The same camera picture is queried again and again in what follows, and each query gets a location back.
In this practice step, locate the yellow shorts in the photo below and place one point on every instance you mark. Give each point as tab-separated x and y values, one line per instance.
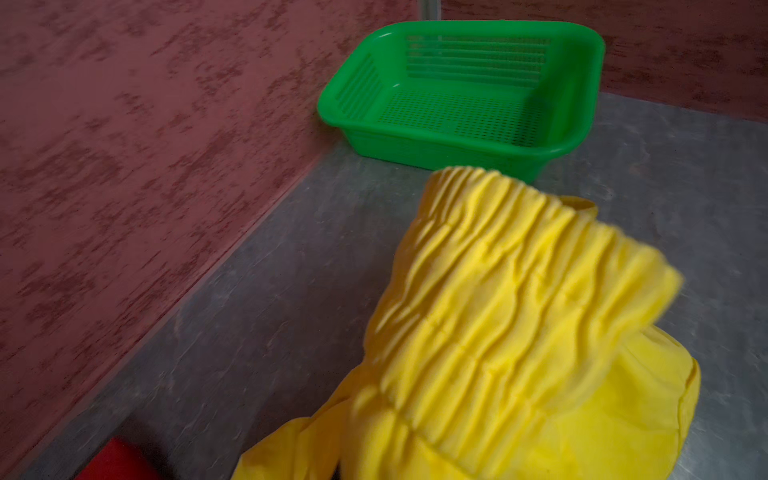
517	339

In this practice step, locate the red shorts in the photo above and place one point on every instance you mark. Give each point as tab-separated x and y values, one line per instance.
119	460

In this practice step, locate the green plastic basket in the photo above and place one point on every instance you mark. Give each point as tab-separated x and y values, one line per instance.
502	95

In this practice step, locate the right aluminium corner post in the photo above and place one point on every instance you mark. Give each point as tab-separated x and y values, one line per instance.
430	10

